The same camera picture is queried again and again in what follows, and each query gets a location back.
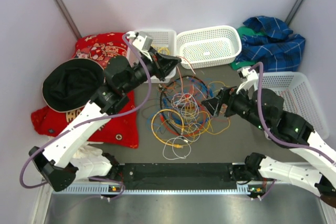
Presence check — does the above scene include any middle white plastic basket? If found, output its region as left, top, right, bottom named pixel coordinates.
left=176, top=25, right=242, bottom=69

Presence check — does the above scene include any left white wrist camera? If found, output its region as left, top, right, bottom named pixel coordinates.
left=126, top=31, right=153, bottom=59

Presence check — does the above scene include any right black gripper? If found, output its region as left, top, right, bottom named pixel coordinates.
left=201, top=81, right=267, bottom=131

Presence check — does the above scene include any white plastic basket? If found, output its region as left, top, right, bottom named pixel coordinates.
left=176, top=25, right=242, bottom=69
left=126, top=28, right=177, bottom=83
left=262, top=71, right=329, bottom=140

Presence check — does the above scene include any thin red wire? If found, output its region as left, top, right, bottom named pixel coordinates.
left=280, top=89, right=299, bottom=113

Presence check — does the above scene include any white cloth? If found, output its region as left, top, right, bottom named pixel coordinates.
left=47, top=136, right=104, bottom=162

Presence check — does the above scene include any thick blue ethernet cable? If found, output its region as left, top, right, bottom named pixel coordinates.
left=162, top=77, right=213, bottom=130

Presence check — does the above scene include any thin yellow wire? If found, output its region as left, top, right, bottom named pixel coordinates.
left=181, top=81, right=232, bottom=143

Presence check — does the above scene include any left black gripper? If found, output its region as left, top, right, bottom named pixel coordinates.
left=122, top=47, right=182, bottom=94

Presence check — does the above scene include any black cable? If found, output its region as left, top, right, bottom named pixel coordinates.
left=160, top=74, right=208, bottom=133

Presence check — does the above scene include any slotted aluminium cable duct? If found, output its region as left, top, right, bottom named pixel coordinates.
left=54, top=183, right=265, bottom=195

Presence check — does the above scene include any blue plaid cloth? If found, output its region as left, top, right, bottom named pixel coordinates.
left=234, top=16, right=306, bottom=72

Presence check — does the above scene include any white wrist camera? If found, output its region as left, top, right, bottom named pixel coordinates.
left=236, top=67, right=259, bottom=94
left=126, top=31, right=153, bottom=59

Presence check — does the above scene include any left white plastic basket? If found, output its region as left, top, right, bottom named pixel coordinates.
left=126, top=28, right=177, bottom=83

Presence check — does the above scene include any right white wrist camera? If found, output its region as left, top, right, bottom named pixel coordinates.
left=236, top=67, right=259, bottom=94

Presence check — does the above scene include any green cloth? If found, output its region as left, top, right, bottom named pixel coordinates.
left=230, top=26, right=266, bottom=70

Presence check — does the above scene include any black round hat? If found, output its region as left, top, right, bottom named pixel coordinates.
left=42, top=58, right=104, bottom=112

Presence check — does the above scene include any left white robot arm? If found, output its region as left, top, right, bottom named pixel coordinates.
left=28, top=47, right=181, bottom=191

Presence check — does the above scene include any thick yellow ethernet cable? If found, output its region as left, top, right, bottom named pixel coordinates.
left=151, top=109, right=184, bottom=148

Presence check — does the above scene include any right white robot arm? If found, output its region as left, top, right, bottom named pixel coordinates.
left=201, top=87, right=335, bottom=207

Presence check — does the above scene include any thin blue wire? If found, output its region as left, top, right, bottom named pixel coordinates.
left=143, top=77, right=226, bottom=135

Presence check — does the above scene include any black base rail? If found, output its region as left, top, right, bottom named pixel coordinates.
left=121, top=163, right=237, bottom=190

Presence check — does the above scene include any right white plastic basket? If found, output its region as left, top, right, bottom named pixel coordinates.
left=262, top=71, right=329, bottom=140

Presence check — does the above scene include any red patterned cloth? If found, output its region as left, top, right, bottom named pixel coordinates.
left=31, top=33, right=139, bottom=148

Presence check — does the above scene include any thick red ethernet cable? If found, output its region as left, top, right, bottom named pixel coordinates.
left=157, top=108, right=208, bottom=138

